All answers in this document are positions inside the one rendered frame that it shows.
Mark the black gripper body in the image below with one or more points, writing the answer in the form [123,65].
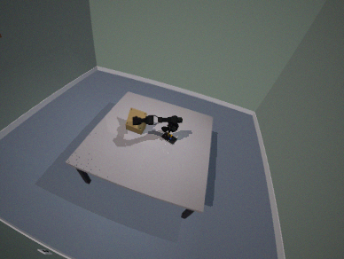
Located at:
[165,129]

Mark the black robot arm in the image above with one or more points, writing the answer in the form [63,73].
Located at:
[149,120]

